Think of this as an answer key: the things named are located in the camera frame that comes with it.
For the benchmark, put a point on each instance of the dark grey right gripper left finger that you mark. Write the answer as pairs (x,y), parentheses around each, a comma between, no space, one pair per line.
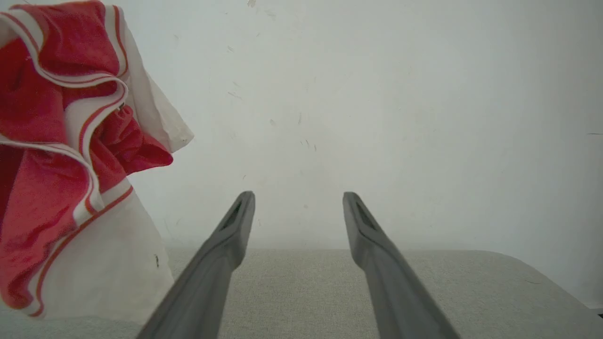
(207,282)

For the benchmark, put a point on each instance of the red and white t-shirt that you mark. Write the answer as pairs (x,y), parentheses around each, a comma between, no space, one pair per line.
(42,188)

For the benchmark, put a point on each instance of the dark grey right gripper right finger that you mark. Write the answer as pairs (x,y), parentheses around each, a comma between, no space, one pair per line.
(400,292)

